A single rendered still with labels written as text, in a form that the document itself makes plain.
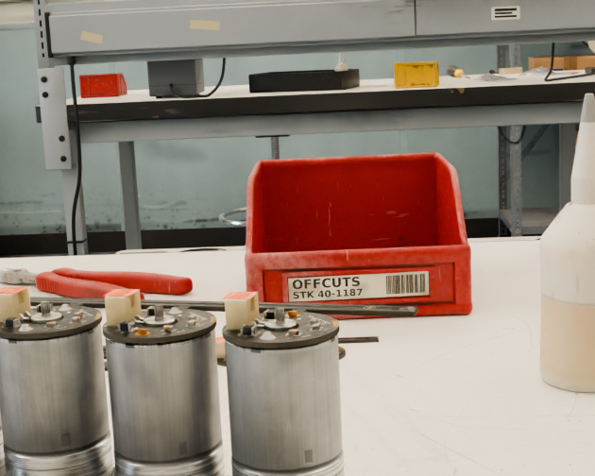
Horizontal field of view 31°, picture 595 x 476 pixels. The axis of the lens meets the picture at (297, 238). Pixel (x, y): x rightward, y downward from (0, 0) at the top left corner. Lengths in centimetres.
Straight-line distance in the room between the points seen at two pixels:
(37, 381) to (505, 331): 25
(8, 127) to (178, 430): 461
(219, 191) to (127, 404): 443
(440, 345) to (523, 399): 7
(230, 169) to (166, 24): 221
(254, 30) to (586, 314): 212
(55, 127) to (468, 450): 230
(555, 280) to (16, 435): 20
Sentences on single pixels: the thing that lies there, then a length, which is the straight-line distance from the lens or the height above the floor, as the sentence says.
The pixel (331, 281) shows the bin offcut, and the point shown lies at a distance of 47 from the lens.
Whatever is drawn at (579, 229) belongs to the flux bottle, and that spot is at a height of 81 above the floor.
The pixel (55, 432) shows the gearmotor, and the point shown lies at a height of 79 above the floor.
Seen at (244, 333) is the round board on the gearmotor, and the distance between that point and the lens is 23.
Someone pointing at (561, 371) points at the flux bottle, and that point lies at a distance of 38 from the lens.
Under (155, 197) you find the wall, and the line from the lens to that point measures 471.
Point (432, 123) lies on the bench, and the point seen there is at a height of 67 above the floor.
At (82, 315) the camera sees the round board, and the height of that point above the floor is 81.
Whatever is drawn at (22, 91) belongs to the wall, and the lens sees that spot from 481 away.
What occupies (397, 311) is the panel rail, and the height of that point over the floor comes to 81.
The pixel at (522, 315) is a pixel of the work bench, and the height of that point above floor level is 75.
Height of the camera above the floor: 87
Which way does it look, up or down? 10 degrees down
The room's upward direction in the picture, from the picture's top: 3 degrees counter-clockwise
